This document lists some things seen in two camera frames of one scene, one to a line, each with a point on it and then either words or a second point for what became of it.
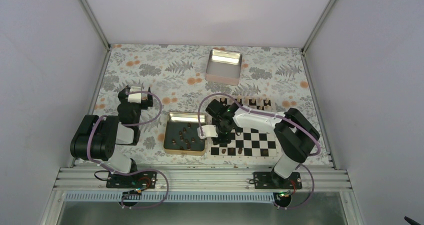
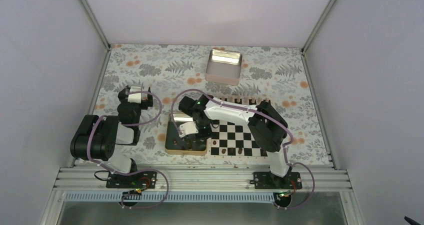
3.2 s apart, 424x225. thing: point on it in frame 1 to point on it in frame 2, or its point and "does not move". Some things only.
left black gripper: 150,101 does not move
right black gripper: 226,140 to 206,134
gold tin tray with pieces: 181,137 does not move
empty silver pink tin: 224,67 does not move
